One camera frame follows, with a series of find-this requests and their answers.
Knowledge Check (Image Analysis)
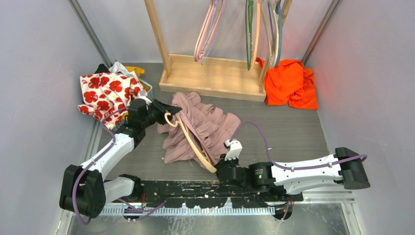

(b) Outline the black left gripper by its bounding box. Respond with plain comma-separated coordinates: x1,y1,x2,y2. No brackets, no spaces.
140,98,180,128

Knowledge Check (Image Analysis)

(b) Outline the beige plastic hanger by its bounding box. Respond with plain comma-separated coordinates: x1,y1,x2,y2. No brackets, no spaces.
164,112,217,173

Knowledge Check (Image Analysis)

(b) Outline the pink pleated skirt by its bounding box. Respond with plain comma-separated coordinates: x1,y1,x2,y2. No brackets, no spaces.
157,92,241,169

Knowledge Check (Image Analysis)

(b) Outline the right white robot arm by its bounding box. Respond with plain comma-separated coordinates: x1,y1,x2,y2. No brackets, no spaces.
215,147,370,201

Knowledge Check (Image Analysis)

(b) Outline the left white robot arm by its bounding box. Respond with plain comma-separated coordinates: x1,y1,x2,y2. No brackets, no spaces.
59,99,182,218

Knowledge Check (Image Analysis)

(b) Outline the wooden hanger rack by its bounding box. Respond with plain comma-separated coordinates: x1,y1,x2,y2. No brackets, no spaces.
144,0,292,101

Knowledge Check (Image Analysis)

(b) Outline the pink hanger on rack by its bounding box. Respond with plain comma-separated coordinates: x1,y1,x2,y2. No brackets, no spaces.
193,0,224,63

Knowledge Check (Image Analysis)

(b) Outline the cream hanger on rack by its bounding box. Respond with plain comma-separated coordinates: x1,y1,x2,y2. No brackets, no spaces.
261,0,278,69

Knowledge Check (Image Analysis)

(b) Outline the light blue hanger on rack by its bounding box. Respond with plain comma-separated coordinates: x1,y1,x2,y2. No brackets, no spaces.
200,0,224,67

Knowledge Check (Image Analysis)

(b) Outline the peach hanger on rack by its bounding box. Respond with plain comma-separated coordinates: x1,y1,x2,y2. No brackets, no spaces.
251,0,261,67

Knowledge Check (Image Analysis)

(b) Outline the teal hanger on rack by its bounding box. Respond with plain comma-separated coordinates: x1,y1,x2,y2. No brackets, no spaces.
274,0,283,67

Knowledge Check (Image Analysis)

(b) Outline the blue plastic basket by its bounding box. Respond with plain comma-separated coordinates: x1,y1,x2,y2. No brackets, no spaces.
112,78,154,133

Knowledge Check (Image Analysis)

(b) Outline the yellow garment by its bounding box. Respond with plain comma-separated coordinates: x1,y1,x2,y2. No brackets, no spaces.
126,66,145,76

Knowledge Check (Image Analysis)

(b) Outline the red poppy print garment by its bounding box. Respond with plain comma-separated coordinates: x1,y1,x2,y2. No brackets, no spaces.
78,72,148,130

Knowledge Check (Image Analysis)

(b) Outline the black garment in basket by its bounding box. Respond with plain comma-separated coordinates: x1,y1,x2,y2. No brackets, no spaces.
94,64,110,74

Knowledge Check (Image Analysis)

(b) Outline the orange garment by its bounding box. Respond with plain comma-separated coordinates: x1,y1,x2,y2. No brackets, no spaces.
263,59,319,110

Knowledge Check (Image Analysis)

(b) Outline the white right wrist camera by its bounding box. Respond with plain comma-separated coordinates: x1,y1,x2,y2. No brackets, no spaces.
224,139,243,161

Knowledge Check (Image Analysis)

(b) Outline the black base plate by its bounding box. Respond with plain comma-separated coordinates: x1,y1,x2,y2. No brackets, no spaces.
121,180,304,209

